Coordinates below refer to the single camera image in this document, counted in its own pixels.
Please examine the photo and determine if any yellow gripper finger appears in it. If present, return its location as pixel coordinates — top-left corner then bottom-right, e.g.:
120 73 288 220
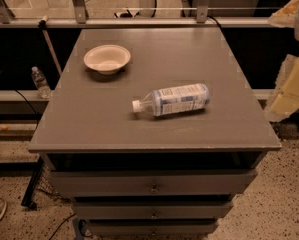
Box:
268 0 299 28
264 54 299 122

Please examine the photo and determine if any blue label plastic bottle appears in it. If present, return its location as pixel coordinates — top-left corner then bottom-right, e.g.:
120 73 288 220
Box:
132 83 210 117

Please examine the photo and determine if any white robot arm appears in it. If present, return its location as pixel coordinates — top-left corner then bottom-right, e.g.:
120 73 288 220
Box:
264 0 299 122

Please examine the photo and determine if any small clear water bottle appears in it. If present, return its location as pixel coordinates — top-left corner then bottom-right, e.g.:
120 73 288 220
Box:
31 66 51 99

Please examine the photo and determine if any grey drawer cabinet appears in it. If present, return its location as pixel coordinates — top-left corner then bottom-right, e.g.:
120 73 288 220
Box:
27 27 283 237

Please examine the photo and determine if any top grey drawer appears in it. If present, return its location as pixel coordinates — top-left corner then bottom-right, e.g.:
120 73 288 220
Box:
51 169 257 197

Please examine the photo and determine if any grey drawer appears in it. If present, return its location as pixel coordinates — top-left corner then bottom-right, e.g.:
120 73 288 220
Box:
73 201 233 220
51 169 257 197
88 220 218 236

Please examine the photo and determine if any white bowl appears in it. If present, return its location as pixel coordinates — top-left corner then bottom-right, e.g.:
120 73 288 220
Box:
83 45 131 75

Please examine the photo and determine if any middle grey drawer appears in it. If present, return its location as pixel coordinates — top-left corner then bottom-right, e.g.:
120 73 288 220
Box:
73 201 233 220

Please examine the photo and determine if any bottom grey drawer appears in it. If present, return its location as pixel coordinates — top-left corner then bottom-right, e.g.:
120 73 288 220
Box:
88 220 218 236

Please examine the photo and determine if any wooden stick with black clamp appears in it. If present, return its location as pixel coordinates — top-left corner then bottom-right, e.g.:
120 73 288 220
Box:
38 15 62 75

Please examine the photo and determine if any black metal stand leg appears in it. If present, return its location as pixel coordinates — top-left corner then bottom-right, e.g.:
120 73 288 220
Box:
21 158 44 210

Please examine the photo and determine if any black floor cable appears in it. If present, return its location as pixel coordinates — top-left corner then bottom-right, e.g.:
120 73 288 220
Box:
48 213 77 240

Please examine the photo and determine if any metal railing frame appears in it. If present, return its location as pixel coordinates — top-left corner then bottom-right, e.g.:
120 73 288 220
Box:
0 0 272 29

